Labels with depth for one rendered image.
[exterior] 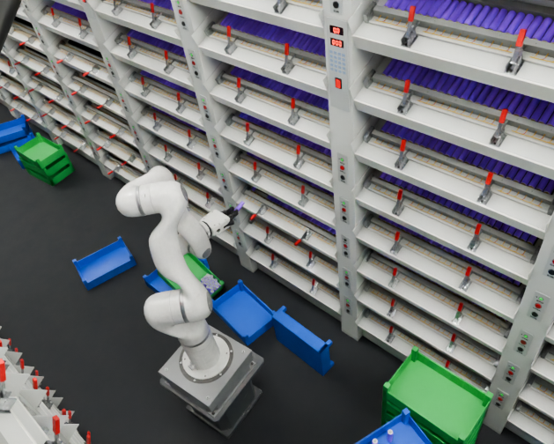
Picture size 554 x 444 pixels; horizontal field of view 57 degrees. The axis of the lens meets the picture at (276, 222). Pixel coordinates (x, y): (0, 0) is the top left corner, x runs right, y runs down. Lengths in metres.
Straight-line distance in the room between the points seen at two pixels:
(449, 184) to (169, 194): 0.85
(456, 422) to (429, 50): 1.21
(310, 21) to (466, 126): 0.52
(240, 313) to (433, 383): 1.10
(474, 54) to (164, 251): 1.07
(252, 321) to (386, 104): 1.47
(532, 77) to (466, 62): 0.15
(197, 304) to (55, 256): 1.75
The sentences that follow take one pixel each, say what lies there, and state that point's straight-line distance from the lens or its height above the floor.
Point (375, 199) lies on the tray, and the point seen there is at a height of 0.94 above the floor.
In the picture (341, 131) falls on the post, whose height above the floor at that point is 1.19.
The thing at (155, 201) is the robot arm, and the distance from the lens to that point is 1.66.
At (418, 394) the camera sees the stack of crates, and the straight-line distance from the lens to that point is 1.97.
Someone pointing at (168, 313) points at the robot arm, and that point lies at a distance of 1.78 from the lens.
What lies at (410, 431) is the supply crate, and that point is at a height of 0.40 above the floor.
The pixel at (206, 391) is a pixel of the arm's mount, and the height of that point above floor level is 0.38.
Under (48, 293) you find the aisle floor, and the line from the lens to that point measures 3.19.
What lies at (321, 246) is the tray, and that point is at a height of 0.54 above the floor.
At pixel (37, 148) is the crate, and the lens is 4.07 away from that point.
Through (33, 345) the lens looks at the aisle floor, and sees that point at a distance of 3.00.
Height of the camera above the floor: 2.16
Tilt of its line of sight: 45 degrees down
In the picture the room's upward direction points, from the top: 10 degrees counter-clockwise
